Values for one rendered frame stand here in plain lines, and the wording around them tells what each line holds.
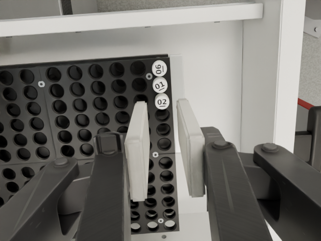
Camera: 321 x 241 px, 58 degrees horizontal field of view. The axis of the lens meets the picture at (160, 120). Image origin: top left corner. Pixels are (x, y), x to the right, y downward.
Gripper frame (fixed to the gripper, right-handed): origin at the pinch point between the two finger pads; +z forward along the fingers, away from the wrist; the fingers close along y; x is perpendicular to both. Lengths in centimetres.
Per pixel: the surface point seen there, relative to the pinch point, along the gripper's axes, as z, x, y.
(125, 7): 100, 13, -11
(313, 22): 99, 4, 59
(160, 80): 8.7, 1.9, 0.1
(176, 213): 9.9, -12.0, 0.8
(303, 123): 45, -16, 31
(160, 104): 8.7, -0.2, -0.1
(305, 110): 54, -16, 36
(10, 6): 26.6, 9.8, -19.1
